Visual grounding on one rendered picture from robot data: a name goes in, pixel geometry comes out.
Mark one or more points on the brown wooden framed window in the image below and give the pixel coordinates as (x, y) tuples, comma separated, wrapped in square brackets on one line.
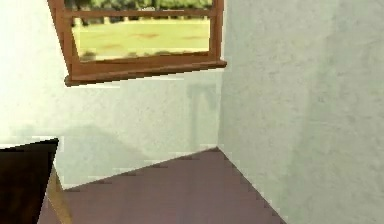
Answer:
[(140, 68)]

